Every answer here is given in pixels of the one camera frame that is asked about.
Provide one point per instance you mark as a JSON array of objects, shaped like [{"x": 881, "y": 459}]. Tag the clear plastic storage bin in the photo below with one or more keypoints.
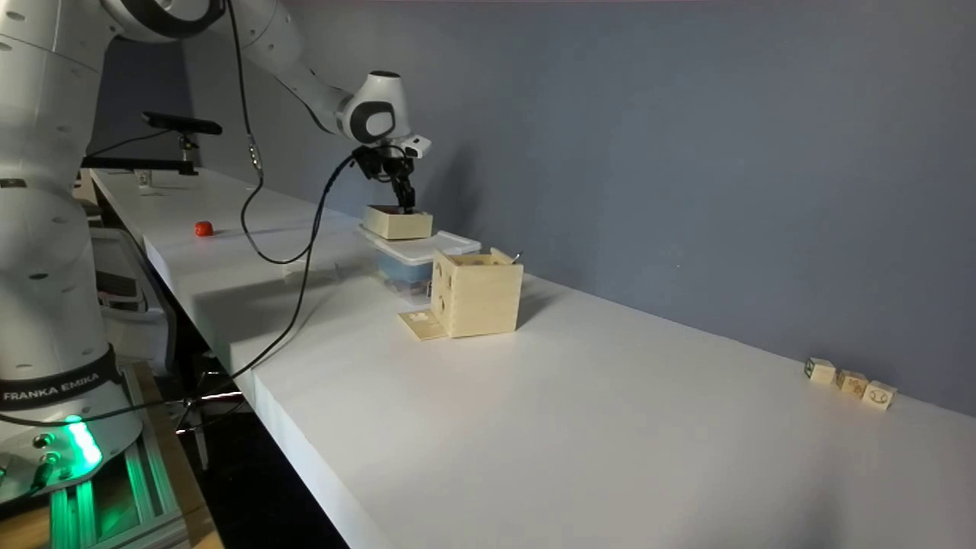
[{"x": 408, "y": 264}]

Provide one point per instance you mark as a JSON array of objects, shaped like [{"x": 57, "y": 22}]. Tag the right small wooden block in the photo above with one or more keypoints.
[{"x": 881, "y": 395}]

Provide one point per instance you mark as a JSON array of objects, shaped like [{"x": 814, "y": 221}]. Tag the small red toy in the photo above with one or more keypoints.
[{"x": 202, "y": 231}]

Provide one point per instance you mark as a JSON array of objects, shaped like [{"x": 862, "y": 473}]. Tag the small wooden tray box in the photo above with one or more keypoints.
[{"x": 394, "y": 223}]

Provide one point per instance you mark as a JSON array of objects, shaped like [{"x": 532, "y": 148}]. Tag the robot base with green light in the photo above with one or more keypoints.
[{"x": 133, "y": 500}]

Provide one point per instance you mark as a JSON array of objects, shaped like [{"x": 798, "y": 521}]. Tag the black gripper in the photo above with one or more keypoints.
[{"x": 394, "y": 162}]

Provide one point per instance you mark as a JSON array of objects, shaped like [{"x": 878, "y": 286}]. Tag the left small wooden block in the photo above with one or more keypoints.
[{"x": 821, "y": 371}]

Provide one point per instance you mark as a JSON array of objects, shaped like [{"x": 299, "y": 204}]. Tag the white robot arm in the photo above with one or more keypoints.
[{"x": 57, "y": 109}]

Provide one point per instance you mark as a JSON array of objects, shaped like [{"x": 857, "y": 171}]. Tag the wooden sorter lid panel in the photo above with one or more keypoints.
[{"x": 421, "y": 323}]

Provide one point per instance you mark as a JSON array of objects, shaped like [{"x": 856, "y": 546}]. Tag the wooden cube shape sorter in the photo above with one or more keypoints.
[{"x": 476, "y": 293}]

